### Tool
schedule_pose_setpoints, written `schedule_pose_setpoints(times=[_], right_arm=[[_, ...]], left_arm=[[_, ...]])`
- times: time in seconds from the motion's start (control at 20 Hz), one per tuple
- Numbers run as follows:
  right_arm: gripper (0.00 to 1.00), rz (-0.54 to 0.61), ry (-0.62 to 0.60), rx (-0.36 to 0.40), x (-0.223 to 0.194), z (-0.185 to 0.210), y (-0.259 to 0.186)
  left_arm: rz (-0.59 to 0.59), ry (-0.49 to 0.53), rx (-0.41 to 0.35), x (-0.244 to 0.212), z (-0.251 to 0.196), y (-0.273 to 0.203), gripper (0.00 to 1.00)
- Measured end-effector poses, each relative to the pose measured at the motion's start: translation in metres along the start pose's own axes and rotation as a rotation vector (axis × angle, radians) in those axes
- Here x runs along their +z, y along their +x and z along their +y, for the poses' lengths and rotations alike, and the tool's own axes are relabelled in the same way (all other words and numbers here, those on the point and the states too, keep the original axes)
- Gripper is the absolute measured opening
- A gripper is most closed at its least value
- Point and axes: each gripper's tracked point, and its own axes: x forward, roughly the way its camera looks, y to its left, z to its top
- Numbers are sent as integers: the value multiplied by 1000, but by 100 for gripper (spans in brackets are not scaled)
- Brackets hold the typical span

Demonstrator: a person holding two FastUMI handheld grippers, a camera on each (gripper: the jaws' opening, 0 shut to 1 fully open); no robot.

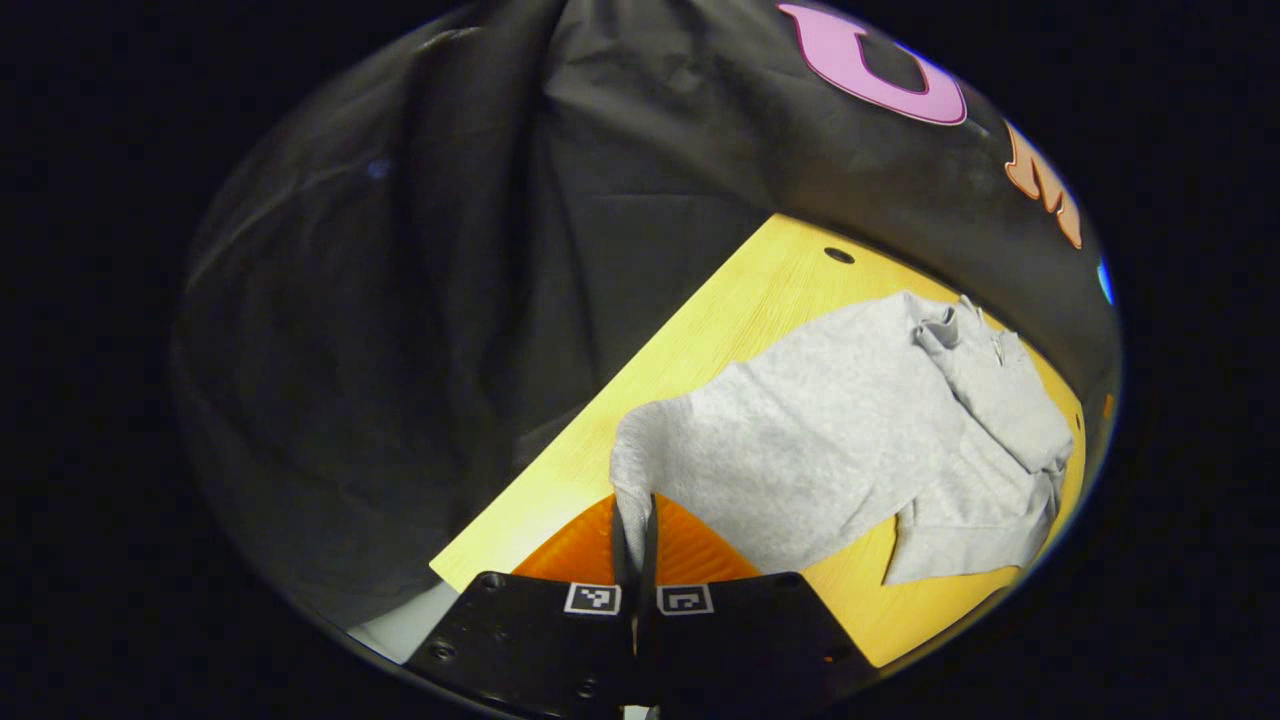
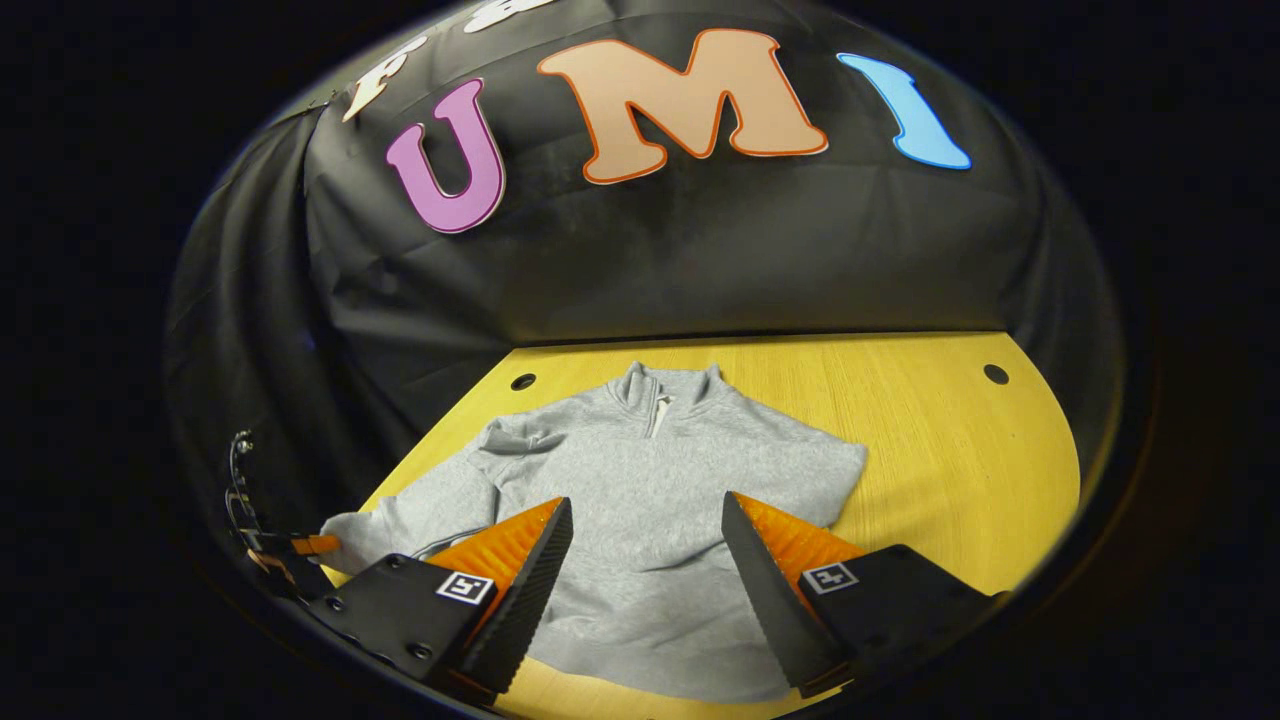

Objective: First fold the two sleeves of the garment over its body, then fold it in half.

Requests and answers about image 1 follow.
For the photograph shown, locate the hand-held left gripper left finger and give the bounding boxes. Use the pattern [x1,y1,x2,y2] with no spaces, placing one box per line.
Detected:
[403,493,638,719]

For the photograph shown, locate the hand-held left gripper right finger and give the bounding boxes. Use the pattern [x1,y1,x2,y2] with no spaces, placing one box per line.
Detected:
[637,493,881,716]

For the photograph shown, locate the grey sweatshirt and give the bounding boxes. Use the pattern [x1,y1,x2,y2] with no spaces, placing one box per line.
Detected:
[610,290,1076,587]

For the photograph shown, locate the black backdrop cloth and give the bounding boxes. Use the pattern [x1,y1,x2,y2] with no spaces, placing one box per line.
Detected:
[170,0,1121,641]

